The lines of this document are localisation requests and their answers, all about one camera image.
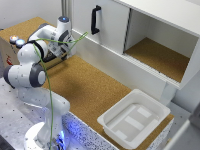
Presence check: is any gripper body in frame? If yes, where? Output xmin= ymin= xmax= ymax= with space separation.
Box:
xmin=51 ymin=39 xmax=76 ymax=62

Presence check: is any blue button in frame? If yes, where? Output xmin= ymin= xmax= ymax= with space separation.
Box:
xmin=15 ymin=38 xmax=27 ymax=48

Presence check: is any red button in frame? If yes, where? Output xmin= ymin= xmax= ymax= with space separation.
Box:
xmin=9 ymin=35 xmax=19 ymax=44

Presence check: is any white sliding door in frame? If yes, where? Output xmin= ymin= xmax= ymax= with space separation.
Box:
xmin=72 ymin=0 xmax=131 ymax=56

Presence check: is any white cabinet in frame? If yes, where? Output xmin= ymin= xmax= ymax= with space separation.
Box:
xmin=67 ymin=0 xmax=200 ymax=107

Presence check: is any white plastic box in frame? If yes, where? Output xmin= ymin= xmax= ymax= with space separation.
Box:
xmin=96 ymin=88 xmax=172 ymax=150

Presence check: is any black door handle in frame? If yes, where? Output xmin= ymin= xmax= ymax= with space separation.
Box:
xmin=90 ymin=4 xmax=103 ymax=36

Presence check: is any green cable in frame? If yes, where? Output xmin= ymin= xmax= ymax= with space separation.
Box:
xmin=31 ymin=31 xmax=89 ymax=150

